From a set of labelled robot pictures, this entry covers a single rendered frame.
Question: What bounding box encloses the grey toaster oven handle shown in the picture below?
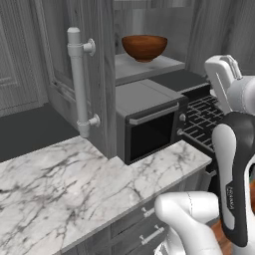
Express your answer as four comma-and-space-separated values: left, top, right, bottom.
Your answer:
127, 102, 180, 127

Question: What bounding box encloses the white pipe door handle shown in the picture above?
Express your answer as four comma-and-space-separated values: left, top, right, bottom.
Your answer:
67, 27, 102, 139

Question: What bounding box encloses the grey stove handle bar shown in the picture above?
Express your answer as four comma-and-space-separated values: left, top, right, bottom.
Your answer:
178, 129, 216, 152

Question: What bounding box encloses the grey panelled cupboard run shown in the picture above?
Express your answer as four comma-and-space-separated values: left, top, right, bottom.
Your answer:
0, 0, 48, 118

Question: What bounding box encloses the grey drawer front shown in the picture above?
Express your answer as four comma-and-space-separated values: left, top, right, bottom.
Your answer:
110, 201, 167, 239
112, 225, 173, 255

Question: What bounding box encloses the black toaster oven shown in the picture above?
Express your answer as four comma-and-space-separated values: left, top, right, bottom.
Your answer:
115, 78, 190, 166

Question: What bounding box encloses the grey wooden cabinet door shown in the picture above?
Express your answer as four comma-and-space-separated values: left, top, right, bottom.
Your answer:
184, 0, 255, 77
31, 0, 118, 159

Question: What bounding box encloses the grey cabinet shelf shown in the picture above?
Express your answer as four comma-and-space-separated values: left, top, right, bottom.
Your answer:
114, 53, 186, 87

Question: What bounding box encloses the brown wooden bowl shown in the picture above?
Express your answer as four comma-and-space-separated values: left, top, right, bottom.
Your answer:
121, 34, 168, 64

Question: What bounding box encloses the silver drawer handle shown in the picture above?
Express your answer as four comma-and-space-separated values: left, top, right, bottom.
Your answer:
138, 224, 165, 246
140, 206, 157, 219

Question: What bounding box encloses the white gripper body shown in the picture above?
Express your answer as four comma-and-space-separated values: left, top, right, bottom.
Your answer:
203, 54, 244, 115

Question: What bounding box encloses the black stove with grates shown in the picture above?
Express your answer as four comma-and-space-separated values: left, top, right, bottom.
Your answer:
148, 68, 230, 194

